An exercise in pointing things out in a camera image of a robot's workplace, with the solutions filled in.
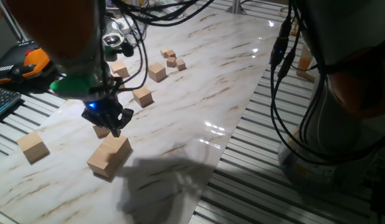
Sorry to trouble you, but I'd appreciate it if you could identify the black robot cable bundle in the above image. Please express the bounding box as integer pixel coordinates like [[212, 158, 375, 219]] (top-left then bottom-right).
[[97, 0, 385, 166]]

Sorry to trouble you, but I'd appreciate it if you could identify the grey slanted metal pole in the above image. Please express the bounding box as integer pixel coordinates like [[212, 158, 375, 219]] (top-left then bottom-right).
[[0, 0, 28, 43]]

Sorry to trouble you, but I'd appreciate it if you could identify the silver round dish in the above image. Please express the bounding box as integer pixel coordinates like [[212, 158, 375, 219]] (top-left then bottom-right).
[[102, 32, 125, 48]]

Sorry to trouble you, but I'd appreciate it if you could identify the orange black teach pendant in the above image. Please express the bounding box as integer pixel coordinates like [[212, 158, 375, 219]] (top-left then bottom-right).
[[0, 40, 55, 85]]

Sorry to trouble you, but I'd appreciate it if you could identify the wooden lattice rack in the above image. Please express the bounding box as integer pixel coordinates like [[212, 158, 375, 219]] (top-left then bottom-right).
[[279, 6, 302, 37]]

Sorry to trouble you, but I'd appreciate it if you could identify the aluminium profile post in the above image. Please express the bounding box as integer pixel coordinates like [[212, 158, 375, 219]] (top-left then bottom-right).
[[225, 0, 247, 16]]

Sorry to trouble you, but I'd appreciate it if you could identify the black computer keyboard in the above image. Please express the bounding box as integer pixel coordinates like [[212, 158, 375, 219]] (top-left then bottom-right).
[[0, 88, 22, 122]]

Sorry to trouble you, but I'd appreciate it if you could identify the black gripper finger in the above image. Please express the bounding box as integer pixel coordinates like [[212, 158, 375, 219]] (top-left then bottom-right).
[[81, 109, 122, 138], [117, 107, 135, 128]]

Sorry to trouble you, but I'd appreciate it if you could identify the white round puck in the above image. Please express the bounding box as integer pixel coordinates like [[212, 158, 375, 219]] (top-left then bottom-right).
[[113, 17, 136, 35]]

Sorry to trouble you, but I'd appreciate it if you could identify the white marble pattern mat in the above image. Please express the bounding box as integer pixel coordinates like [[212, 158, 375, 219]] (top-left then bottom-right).
[[0, 4, 282, 224]]

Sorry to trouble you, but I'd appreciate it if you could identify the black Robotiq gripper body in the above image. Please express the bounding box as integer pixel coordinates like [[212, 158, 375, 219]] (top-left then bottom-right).
[[83, 96, 123, 123]]

